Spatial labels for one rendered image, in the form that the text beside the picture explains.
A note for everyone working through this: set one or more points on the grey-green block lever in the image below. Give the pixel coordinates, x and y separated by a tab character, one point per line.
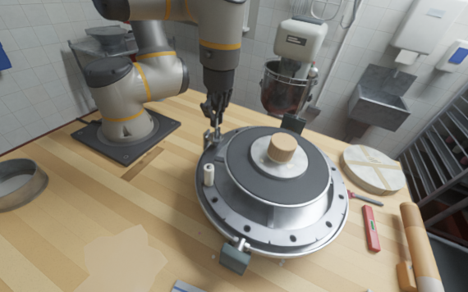
234	258

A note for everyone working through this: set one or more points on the red spirit level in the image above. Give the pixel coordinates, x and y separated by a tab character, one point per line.
371	229

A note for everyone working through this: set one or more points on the round wooden knob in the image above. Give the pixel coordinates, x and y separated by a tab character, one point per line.
282	147

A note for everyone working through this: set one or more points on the silver index pin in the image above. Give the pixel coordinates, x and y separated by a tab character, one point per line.
211	139

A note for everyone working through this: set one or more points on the white paper towel dispenser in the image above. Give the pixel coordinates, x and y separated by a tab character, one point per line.
424	28

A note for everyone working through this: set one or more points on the grey metal turntable body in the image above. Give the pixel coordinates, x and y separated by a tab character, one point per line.
282	190

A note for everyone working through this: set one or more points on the cream stand mixer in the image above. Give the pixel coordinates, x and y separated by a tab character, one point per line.
299	44

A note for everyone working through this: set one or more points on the dark grey bin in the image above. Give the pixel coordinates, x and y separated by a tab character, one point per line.
461	267

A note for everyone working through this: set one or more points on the dark grey square base plate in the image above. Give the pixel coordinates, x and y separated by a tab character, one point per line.
165	129

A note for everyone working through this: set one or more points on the white blue paper card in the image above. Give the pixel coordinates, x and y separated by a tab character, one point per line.
186	287

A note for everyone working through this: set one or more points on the wooden rolling pin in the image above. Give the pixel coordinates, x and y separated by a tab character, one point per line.
419	247

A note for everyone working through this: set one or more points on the grey metal tray rack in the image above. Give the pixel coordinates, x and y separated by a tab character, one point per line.
461	133

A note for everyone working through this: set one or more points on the grey steel wall sink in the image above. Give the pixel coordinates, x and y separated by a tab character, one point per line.
376	107

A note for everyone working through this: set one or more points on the white blue soap dispenser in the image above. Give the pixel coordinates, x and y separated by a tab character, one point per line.
457	55

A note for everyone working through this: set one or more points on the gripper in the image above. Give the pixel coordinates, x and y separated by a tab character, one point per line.
218	81

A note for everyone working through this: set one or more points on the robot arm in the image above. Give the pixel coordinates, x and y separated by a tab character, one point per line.
157	77

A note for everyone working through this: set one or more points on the beige parchment sheet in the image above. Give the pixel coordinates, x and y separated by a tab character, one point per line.
120	263

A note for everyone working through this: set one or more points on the round white cake board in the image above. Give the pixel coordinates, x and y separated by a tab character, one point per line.
372	170

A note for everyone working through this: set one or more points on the small wooden block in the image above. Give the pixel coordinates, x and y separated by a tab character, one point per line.
406	277

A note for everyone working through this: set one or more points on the dark green block lever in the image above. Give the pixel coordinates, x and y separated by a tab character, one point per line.
293	123

